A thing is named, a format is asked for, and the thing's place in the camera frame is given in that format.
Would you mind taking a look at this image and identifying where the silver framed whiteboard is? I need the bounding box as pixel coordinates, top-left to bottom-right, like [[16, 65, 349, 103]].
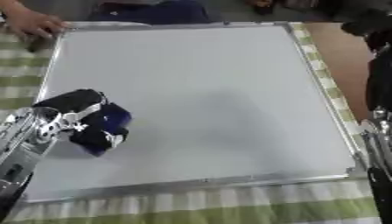
[[21, 20, 371, 204]]

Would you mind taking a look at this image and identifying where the person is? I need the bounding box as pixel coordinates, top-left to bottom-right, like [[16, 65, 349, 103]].
[[87, 0, 214, 25]]

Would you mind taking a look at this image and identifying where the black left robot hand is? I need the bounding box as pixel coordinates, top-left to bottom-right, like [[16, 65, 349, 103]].
[[31, 88, 130, 151]]

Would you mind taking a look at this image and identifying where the person's hand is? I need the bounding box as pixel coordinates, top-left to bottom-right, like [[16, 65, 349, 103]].
[[0, 0, 73, 41]]

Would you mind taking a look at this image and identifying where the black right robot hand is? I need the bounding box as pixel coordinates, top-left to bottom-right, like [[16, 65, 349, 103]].
[[339, 8, 392, 113]]

